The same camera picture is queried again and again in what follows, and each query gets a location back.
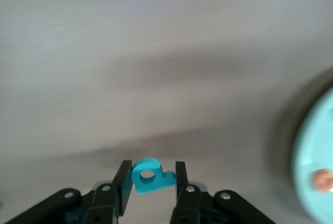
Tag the orange foam letter e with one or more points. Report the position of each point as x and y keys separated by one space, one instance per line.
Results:
x=322 y=179

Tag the teal foam letter p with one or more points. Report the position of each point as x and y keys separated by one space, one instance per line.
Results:
x=156 y=182

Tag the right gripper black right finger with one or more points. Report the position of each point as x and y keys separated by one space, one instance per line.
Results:
x=182 y=179

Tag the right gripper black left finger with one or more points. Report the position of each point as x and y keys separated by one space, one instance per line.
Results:
x=125 y=182

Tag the mint green plate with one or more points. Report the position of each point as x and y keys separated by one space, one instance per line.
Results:
x=317 y=143

